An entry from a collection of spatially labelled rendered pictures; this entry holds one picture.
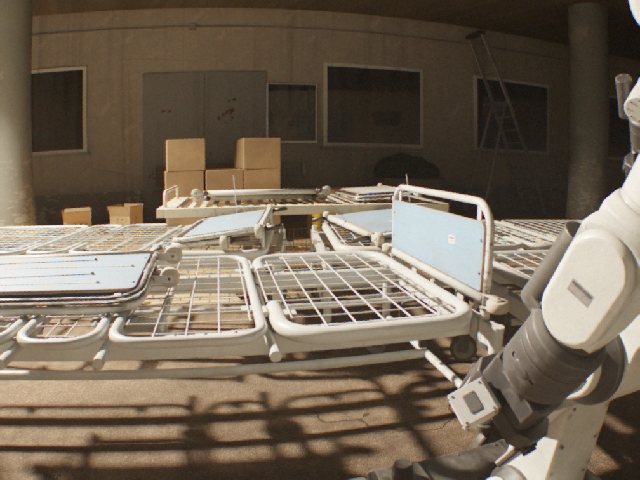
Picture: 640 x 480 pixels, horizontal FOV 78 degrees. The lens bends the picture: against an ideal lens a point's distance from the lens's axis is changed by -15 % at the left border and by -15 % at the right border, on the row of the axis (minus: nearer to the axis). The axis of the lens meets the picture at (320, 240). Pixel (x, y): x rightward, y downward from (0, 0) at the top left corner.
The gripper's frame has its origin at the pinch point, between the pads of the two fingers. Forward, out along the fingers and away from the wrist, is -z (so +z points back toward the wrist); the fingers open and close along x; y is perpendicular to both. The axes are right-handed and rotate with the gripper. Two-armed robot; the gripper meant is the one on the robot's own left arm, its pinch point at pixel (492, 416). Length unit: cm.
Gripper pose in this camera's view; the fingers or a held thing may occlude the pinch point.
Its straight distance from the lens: 60.9
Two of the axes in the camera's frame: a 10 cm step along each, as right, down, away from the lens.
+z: 1.8, -7.2, -6.6
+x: -3.4, -6.8, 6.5
